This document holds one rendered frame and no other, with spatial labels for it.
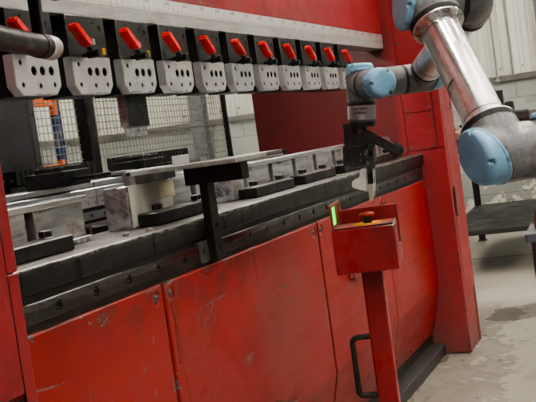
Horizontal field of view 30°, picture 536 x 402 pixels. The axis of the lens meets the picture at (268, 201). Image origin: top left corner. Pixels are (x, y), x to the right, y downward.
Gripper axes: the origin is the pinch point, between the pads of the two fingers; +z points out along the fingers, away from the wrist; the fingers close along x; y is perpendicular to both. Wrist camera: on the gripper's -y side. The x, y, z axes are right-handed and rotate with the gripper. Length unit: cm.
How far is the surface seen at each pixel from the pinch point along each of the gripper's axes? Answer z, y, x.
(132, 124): -23, 50, 46
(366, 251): 12.7, 0.9, 15.1
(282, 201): 0.6, 24.9, -1.3
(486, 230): 56, -34, -365
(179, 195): -5, 44, 32
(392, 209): 4.1, -4.7, -4.6
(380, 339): 37.0, -0.9, 8.0
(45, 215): -6, 55, 87
